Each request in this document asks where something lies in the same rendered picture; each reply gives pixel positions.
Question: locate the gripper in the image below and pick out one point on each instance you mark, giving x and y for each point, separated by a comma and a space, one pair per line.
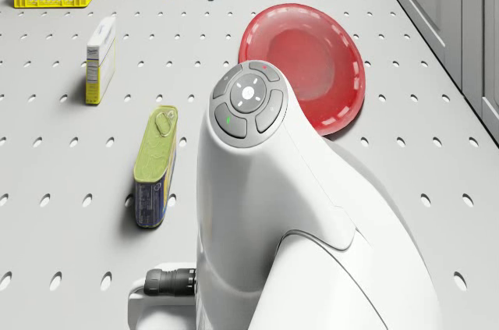
163, 285

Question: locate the white and yellow box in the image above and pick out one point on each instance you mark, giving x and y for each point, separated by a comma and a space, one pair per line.
99, 61

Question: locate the flat-sided can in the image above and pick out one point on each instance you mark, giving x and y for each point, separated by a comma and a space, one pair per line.
156, 166

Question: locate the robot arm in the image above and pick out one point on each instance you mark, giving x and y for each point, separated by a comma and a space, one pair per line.
249, 205

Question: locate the white cabinet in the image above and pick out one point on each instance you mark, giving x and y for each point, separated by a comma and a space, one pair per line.
448, 14

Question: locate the red plate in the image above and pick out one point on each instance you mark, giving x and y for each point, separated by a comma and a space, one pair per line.
308, 61

